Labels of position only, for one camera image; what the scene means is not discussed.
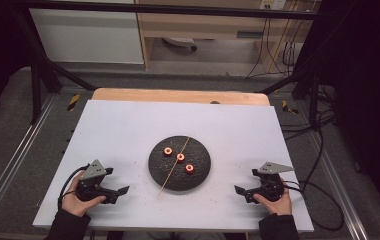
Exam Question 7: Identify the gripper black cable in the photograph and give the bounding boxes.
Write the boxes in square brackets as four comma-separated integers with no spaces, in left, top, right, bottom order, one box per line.
[282,179,346,232]
[57,163,91,211]

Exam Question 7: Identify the person's right hand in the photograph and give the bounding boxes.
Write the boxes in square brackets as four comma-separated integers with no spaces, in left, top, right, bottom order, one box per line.
[252,179,293,216]

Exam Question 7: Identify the black floor cables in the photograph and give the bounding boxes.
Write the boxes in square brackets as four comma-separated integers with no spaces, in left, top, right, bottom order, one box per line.
[278,83,337,142]

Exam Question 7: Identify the thin wooden skewer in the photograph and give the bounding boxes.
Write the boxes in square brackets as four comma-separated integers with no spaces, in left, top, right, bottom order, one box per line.
[157,135,191,198]

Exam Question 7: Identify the white cabinet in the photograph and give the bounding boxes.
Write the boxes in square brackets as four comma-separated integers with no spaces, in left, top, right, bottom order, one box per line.
[28,0,145,65]

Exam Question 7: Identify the black cables under desk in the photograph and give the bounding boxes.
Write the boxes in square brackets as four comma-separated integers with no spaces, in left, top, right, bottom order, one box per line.
[245,13,316,80]

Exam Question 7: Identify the white power strip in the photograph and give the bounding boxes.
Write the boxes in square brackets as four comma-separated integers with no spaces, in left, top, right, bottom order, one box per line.
[259,0,287,11]

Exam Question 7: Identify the round black stone plate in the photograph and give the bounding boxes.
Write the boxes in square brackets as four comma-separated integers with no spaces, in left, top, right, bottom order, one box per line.
[148,135,212,192]

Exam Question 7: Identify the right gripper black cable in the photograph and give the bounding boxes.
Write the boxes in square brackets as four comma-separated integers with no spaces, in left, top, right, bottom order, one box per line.
[282,179,346,232]

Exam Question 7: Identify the wooden table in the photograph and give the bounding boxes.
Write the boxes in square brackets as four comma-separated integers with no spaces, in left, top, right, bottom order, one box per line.
[91,87,272,107]

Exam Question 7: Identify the white device under desk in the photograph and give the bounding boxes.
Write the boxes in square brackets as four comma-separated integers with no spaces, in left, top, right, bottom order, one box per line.
[162,36,198,52]

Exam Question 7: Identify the black metal frame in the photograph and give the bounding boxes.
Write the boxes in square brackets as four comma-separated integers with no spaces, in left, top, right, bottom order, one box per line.
[9,0,334,132]

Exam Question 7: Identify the light wooden desk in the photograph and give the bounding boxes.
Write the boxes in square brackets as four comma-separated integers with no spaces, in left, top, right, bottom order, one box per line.
[134,0,322,72]

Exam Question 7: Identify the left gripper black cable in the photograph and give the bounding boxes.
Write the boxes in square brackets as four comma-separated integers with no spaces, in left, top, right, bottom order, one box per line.
[57,163,91,211]

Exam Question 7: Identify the aluminium floor rail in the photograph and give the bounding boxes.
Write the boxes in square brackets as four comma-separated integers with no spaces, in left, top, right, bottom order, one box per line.
[306,131,370,240]
[0,94,59,228]

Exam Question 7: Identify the person's left hand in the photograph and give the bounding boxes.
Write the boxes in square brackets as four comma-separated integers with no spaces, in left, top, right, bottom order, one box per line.
[61,171,107,218]

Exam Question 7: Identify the white table board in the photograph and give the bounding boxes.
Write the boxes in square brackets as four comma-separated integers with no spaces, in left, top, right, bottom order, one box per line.
[32,99,315,233]

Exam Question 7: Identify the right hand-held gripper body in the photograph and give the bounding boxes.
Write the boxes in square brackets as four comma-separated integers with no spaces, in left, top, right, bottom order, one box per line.
[244,161,295,203]

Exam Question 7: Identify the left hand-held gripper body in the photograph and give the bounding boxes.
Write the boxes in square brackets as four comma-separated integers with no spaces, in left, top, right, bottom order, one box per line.
[75,159,119,205]

